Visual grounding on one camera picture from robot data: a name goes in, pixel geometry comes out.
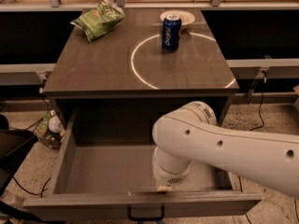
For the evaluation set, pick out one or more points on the white bowl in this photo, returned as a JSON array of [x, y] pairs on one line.
[[185, 16]]

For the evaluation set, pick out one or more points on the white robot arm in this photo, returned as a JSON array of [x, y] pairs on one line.
[[191, 133]]

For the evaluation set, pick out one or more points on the grey drawer cabinet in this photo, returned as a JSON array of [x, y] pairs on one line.
[[114, 88]]

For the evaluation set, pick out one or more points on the white light bulb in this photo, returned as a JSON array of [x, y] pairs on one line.
[[55, 125]]

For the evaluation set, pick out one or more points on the wire basket with items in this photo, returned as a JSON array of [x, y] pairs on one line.
[[45, 136]]

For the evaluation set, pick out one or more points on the green chip bag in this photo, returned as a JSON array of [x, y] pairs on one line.
[[100, 20]]

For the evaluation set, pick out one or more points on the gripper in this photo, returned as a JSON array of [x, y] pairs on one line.
[[170, 177]]

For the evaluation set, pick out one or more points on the black chair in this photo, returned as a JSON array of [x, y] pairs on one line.
[[14, 147]]

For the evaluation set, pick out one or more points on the grey top drawer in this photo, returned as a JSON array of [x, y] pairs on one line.
[[104, 171]]

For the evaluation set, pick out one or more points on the blue pepsi can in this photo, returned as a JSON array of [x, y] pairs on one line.
[[171, 28]]

